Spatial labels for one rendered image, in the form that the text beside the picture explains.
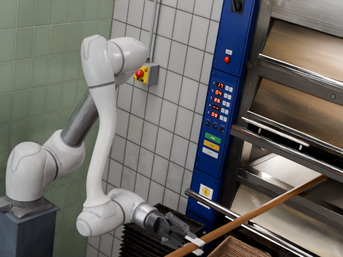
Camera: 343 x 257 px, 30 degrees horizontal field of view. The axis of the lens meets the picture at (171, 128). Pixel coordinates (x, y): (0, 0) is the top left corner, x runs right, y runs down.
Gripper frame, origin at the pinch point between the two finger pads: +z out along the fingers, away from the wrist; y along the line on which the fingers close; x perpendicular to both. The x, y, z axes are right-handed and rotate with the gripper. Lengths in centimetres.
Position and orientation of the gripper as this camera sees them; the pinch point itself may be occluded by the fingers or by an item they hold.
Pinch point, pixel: (194, 244)
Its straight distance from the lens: 229.1
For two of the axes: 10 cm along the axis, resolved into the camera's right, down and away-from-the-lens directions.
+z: 7.5, 3.5, -5.6
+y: -1.5, 9.2, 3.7
